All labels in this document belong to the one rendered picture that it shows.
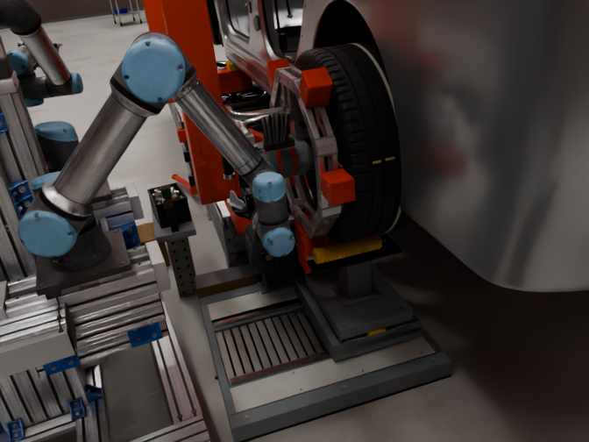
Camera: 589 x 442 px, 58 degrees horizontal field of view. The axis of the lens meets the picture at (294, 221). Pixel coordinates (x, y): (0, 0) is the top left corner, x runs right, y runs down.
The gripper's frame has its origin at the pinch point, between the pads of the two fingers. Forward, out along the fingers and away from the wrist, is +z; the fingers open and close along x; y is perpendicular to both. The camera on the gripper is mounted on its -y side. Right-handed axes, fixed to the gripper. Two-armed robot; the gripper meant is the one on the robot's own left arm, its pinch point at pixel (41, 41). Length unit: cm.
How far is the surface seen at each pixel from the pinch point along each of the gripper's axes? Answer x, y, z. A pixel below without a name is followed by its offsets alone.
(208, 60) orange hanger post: 65, 3, -17
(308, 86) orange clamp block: 92, -2, -84
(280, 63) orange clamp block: 90, 0, -39
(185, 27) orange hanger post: 57, -9, -18
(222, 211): 69, 76, 0
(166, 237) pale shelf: 45, 74, -28
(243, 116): 75, 13, -60
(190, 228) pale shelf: 55, 72, -24
